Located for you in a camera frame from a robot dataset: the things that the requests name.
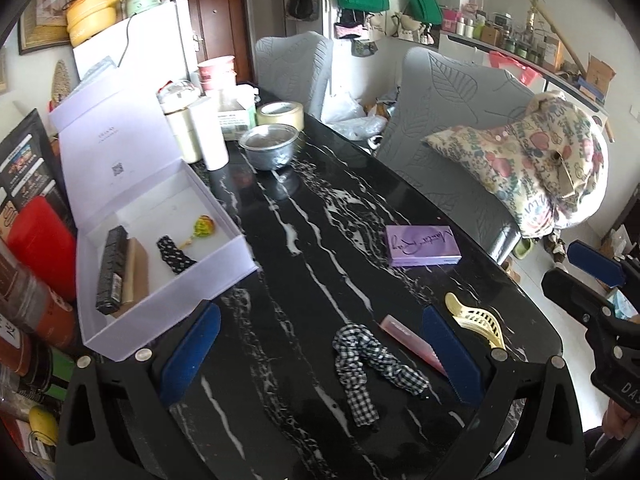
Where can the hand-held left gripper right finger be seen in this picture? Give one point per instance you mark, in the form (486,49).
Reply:
(450,355)

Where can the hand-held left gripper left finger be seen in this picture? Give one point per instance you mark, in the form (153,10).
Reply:
(192,355)

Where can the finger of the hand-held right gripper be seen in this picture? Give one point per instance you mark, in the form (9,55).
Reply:
(575,295)
(595,262)

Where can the cream hair claw clip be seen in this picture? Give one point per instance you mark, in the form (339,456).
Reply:
(475,320)

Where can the pink lip gloss tube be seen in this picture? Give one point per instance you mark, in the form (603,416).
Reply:
(407,337)

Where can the brown wooden block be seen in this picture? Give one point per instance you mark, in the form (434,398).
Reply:
(136,275)

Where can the black polka-dot scrunchie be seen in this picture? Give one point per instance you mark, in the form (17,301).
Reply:
(174,255)

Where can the purple makeup palette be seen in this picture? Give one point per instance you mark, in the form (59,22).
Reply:
(422,245)

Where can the long black carton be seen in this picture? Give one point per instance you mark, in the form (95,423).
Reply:
(111,270)

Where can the yellow-green lollipop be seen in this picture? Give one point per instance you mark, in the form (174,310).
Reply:
(204,225)

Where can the pale lidded gift box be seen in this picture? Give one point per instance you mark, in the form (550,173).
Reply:
(165,200)

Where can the person's right hand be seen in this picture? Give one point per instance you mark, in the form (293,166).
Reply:
(620,422)

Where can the floral patterned pillow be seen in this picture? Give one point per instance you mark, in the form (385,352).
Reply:
(525,170)

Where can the red box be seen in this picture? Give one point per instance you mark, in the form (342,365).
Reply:
(42,250)

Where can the cardboard box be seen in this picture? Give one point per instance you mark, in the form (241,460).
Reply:
(600,75)

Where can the grey leaf-pattern chair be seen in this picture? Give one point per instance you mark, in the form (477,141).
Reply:
(450,110)
(292,75)

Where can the white cylindrical tumbler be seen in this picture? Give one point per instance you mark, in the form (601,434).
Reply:
(210,135)

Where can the steel bowl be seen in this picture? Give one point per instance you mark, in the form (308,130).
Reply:
(267,145)

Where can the white sideboard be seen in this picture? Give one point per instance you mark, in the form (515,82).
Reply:
(505,50)

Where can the white tumbler with dome lid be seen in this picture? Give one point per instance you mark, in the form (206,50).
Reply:
(179,120)

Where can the small white carton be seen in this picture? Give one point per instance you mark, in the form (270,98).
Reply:
(237,115)

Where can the row of jars and bottles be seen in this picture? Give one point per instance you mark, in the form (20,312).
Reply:
(500,32)

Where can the bamboo pole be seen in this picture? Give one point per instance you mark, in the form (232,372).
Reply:
(545,15)

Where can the clear tape roll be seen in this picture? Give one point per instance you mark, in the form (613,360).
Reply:
(280,115)

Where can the black printed board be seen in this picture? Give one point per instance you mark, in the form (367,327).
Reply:
(25,160)

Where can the white plastic bag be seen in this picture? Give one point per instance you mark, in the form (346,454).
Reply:
(350,115)

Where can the pink paper cup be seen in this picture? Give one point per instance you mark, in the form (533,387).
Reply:
(216,72)

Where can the white refrigerator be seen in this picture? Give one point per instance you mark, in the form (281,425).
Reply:
(145,40)

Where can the beige tote bag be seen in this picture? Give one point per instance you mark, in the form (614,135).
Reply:
(380,25)

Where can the brown door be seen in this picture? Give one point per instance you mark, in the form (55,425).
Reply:
(217,25)

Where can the yellow pot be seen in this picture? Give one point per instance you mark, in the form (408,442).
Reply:
(90,15)

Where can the framed picture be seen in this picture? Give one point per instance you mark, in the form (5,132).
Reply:
(45,10)

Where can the woven wall mat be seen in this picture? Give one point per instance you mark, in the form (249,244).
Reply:
(61,82)

